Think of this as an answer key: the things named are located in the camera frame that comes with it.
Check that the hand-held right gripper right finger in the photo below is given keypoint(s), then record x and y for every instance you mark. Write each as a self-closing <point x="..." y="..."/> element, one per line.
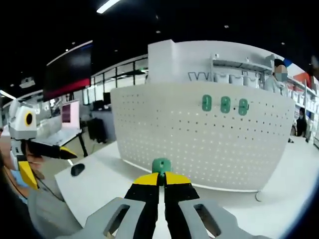
<point x="179" y="204"/>

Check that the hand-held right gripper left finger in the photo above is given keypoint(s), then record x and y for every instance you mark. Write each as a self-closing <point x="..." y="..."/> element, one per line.
<point x="142" y="204"/>

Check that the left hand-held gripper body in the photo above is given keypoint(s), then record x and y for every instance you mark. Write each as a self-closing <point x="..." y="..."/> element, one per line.
<point x="20" y="127"/>

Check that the white perforated mounting plate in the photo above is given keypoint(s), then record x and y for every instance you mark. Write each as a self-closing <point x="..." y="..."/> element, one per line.
<point x="199" y="149"/>

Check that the thin metal hook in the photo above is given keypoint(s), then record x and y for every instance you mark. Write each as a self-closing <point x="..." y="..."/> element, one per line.
<point x="243" y="107"/>

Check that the person's left hand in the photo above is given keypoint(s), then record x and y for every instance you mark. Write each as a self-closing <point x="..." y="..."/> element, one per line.
<point x="35" y="161"/>

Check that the blue cloth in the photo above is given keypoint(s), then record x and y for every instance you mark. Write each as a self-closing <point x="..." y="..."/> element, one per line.
<point x="17" y="180"/>

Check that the white office desk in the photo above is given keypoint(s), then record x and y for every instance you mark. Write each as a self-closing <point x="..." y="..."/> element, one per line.
<point x="64" y="135"/>

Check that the black computer mouse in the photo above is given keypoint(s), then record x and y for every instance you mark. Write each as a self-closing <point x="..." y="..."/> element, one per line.
<point x="77" y="169"/>

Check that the pink board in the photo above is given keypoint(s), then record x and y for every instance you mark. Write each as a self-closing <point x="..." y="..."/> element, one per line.
<point x="71" y="114"/>

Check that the ceiling projector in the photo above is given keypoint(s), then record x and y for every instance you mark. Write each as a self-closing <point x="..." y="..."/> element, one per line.
<point x="27" y="82"/>

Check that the person's dark clothing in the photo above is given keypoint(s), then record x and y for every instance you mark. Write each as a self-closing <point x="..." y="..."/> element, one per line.
<point x="12" y="216"/>

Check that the black office chair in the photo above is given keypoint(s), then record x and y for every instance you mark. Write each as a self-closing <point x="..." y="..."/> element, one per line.
<point x="97" y="129"/>

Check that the black monitor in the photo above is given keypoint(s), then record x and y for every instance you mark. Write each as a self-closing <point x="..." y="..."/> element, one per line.
<point x="106" y="98"/>

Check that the white pillar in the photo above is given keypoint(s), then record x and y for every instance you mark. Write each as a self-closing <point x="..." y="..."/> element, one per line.
<point x="162" y="62"/>

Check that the storage shelf with white bins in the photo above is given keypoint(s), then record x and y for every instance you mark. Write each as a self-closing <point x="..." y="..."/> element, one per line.
<point x="305" y="97"/>

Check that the orange panel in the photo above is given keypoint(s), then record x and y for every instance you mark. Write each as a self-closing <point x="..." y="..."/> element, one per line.
<point x="302" y="75"/>

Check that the white wall shelf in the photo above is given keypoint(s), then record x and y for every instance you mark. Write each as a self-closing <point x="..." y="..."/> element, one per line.
<point x="236" y="79"/>

